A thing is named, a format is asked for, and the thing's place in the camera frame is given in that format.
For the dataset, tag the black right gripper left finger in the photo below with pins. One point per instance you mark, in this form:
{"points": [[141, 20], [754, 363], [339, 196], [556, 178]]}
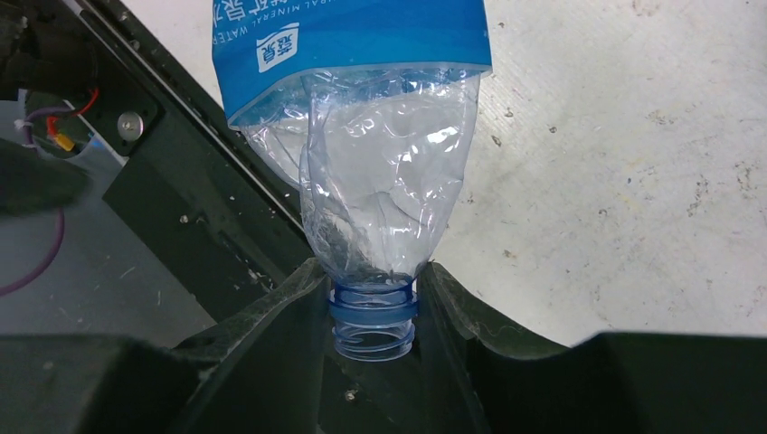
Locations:
{"points": [[259, 371]]}

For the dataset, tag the crushed light blue label bottle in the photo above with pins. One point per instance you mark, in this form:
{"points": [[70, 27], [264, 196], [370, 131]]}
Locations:
{"points": [[368, 109]]}

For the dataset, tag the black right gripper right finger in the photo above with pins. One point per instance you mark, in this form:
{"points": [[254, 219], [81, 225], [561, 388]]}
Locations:
{"points": [[485, 373]]}

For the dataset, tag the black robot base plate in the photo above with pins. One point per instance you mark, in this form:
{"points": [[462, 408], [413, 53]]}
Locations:
{"points": [[223, 223]]}

